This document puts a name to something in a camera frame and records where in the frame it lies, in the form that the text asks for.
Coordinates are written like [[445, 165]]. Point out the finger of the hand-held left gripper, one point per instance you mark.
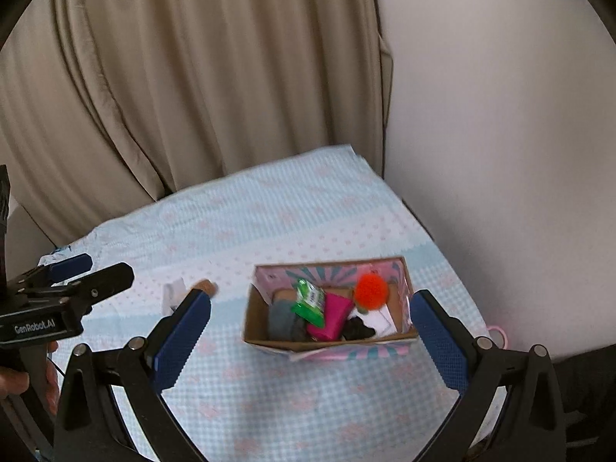
[[106, 279], [72, 264]]

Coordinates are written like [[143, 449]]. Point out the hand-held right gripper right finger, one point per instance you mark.
[[440, 341]]

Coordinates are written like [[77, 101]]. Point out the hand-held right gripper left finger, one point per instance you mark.
[[185, 334]]

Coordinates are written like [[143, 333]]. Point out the white paper piece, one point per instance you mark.
[[381, 321]]

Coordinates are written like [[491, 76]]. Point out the black cloth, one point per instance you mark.
[[358, 329]]

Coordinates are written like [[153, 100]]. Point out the patterned cardboard box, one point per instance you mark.
[[269, 332]]

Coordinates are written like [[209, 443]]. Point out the orange pompom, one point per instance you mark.
[[370, 289]]

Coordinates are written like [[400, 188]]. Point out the grey cloth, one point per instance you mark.
[[284, 322]]

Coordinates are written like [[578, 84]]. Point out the magenta box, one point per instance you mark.
[[332, 317]]

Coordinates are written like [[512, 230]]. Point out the green packet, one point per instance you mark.
[[310, 301]]

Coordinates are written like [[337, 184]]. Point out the small brown soft item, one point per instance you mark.
[[207, 288]]

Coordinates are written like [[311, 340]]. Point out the person's left hand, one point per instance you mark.
[[14, 382]]

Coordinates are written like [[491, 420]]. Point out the small white brown bottle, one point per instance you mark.
[[173, 296]]

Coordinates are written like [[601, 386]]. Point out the light blue checked bed sheet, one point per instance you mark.
[[288, 211]]

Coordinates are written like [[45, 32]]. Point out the beige curtain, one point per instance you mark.
[[192, 57]]

